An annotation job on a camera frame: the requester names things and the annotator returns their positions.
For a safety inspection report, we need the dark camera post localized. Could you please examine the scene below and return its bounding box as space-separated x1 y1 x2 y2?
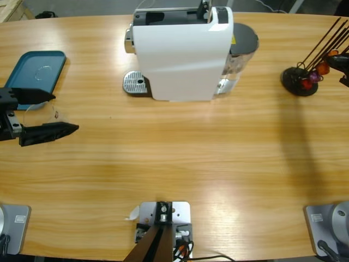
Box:
122 201 174 262

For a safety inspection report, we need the wooden crate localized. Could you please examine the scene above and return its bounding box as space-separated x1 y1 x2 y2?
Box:
0 0 35 23

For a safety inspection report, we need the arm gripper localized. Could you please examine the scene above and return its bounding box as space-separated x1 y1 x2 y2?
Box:
0 87 80 147
326 53 349 88

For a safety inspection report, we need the white floor cable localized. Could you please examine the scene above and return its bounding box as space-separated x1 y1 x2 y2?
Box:
256 0 290 14

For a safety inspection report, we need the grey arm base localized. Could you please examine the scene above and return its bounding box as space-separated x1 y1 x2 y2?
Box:
304 201 349 257
0 204 32 255

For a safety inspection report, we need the black base cable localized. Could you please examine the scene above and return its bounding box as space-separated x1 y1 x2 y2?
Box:
0 234 11 254
317 240 341 262

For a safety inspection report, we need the clear water tank black lid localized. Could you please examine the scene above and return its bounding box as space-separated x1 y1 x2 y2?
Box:
214 23 260 96

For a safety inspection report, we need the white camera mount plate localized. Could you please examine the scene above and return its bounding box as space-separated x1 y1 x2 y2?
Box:
135 201 194 259

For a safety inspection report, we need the orange and black cable bundle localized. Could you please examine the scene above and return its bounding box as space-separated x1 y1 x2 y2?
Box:
173 240 195 262

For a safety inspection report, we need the black capsule holder with rods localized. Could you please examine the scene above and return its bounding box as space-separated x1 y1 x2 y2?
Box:
280 17 349 97

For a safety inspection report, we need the teal rectangular tray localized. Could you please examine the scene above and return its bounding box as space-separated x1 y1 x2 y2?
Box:
4 50 67 111

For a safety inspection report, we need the grey metal leg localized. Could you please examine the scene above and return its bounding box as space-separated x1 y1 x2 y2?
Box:
288 0 304 14

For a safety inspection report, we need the clear drinking glass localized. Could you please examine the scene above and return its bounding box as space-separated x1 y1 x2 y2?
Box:
23 101 70 129

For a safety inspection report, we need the black object on floor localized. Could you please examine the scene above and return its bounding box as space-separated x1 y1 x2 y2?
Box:
34 10 58 19

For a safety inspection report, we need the white capsule coffee machine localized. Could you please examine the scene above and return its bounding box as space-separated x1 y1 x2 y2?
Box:
124 0 234 103

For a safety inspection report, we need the white paper tab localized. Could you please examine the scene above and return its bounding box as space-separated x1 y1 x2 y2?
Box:
124 206 140 221

